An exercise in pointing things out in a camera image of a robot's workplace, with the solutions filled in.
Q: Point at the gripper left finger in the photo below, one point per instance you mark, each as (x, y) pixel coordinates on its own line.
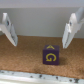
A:
(9, 30)

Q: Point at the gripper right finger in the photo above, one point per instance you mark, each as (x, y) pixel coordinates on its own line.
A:
(70, 30)

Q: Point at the purple block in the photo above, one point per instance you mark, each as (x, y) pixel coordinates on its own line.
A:
(51, 55)

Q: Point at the white cabinet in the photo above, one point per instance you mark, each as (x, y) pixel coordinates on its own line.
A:
(40, 20)

